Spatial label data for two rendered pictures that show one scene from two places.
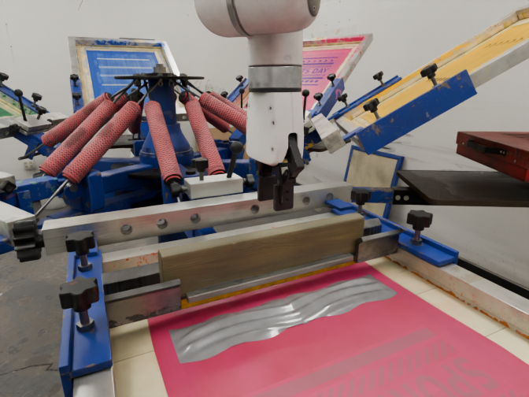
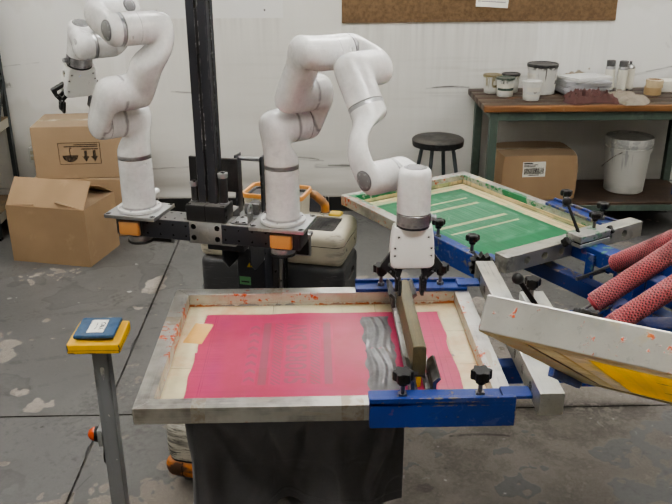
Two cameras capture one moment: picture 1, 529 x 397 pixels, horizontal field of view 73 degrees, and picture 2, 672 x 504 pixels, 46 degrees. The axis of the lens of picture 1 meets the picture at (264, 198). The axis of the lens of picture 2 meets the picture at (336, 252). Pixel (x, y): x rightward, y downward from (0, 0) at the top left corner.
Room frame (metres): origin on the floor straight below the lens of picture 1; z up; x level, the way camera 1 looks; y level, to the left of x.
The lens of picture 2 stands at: (1.07, -1.63, 1.89)
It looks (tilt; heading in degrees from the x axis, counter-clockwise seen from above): 22 degrees down; 114
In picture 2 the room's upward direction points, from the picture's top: straight up
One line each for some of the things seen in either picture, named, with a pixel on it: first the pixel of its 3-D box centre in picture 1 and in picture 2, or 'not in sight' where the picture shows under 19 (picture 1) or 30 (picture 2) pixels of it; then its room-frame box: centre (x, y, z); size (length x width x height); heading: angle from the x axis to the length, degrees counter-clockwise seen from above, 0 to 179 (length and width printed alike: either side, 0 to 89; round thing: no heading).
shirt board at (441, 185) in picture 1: (349, 191); not in sight; (1.24, -0.31, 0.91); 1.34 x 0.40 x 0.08; 86
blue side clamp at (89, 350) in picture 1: (88, 309); (410, 293); (0.44, 0.25, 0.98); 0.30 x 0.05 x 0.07; 26
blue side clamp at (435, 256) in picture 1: (383, 239); (440, 406); (0.68, -0.25, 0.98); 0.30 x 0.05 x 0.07; 26
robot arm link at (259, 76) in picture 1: (272, 78); (416, 217); (0.53, -0.01, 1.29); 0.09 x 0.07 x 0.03; 27
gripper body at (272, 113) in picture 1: (275, 122); (412, 243); (0.53, -0.02, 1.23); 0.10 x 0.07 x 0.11; 27
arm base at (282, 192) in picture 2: not in sight; (284, 192); (0.06, 0.25, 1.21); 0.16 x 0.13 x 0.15; 100
